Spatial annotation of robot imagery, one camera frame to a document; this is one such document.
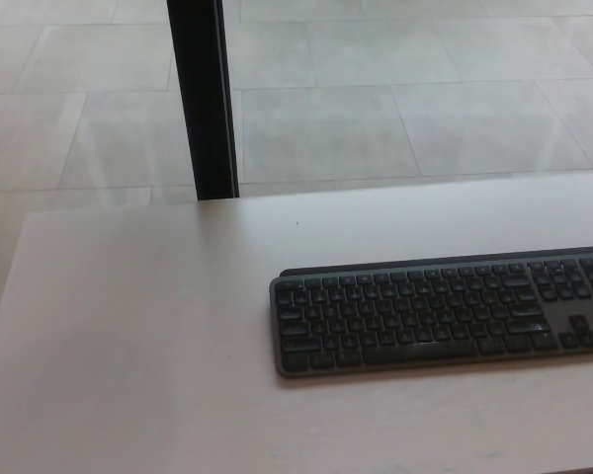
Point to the black metal window post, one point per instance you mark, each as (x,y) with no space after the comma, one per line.
(202,99)

